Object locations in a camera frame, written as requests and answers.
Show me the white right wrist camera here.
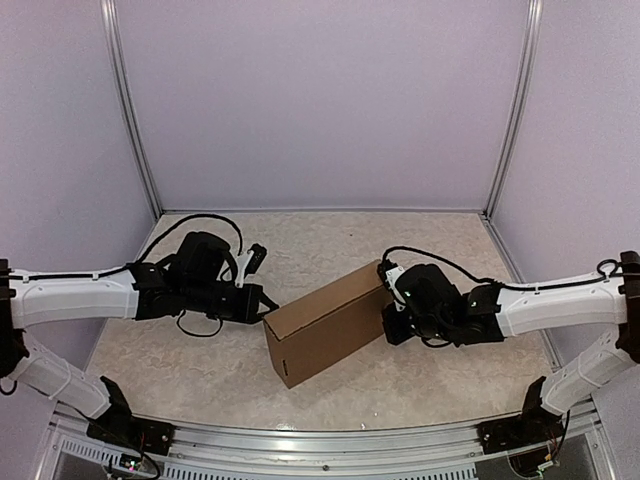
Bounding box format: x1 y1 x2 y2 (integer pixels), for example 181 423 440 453
377 259 406 312

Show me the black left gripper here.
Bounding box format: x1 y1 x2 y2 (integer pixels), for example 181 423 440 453
184 279 280 325

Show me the brown cardboard box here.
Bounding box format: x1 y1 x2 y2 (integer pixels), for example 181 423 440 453
264 260 391 389

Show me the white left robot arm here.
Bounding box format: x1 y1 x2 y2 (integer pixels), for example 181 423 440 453
1 231 278 445

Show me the aluminium frame post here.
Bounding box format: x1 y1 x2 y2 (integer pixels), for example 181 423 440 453
483 0 544 223
100 0 164 220

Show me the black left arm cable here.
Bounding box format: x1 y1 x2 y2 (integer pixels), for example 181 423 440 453
0 212 246 396

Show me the right aluminium frame post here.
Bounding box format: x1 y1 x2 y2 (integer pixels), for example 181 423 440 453
483 0 544 223

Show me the left aluminium frame post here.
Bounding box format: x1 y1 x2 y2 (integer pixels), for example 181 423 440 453
100 0 164 220

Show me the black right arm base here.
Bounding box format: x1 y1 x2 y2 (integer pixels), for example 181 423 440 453
477 376 564 455

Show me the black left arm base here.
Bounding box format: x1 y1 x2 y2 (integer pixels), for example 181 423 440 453
86 376 175 456

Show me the front aluminium frame rail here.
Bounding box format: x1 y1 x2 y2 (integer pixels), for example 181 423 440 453
31 400 620 479

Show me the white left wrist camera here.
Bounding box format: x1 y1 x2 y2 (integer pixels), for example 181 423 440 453
234 243 267 288

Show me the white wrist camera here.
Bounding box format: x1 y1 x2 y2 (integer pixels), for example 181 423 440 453
377 259 406 312
234 243 267 288

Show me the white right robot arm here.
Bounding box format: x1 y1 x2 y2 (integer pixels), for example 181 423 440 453
377 251 639 444

